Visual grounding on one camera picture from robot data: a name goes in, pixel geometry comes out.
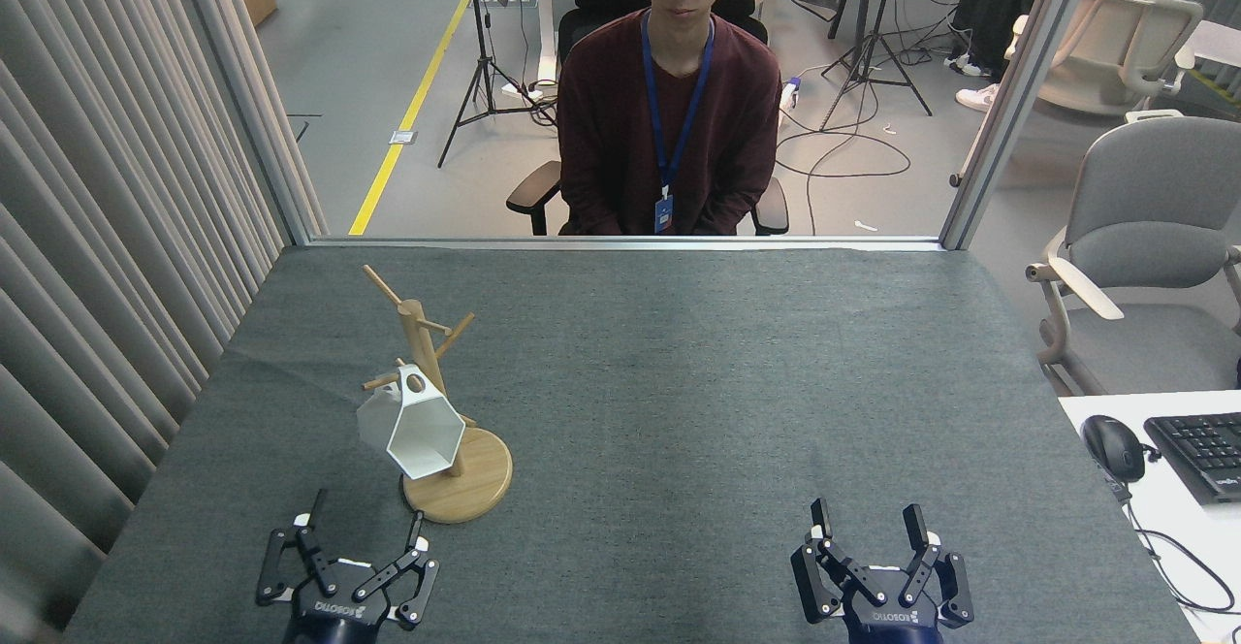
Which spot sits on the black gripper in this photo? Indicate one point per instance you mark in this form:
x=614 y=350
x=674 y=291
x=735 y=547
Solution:
x=892 y=620
x=334 y=615

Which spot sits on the white hexagonal cup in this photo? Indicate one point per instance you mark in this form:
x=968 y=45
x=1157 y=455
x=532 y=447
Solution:
x=378 y=426

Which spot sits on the wooden cup rack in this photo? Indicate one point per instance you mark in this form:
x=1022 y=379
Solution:
x=475 y=494

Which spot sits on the black computer mouse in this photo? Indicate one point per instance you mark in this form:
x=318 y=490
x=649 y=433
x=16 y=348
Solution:
x=1113 y=447

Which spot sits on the grey felt table cover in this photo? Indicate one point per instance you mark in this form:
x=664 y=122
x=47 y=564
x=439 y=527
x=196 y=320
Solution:
x=679 y=382

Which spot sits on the white desk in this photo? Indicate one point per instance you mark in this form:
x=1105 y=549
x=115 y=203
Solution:
x=1178 y=547

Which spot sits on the black keyboard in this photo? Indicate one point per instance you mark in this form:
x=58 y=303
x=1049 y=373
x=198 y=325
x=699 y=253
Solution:
x=1202 y=450

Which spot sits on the beige curtain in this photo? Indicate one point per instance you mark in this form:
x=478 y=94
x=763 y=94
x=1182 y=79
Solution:
x=97 y=237

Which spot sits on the floor outlet box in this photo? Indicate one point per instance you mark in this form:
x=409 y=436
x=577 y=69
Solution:
x=402 y=137

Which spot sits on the grey office chair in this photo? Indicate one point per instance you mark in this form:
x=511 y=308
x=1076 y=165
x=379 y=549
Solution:
x=1154 y=188

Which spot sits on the white power strip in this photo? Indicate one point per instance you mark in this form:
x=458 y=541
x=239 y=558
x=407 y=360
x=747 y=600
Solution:
x=790 y=93

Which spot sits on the seated person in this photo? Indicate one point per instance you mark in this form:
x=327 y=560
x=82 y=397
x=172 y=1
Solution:
x=620 y=111

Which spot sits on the black tripod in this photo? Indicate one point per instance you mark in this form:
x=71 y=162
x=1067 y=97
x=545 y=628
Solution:
x=875 y=33
x=482 y=52

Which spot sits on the beige office chair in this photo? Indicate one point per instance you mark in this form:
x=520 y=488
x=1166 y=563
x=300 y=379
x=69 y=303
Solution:
x=1096 y=72

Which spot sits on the standing person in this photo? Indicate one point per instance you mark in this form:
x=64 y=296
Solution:
x=999 y=4

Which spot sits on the silver table edge rail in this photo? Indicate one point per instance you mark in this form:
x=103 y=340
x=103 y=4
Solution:
x=630 y=242

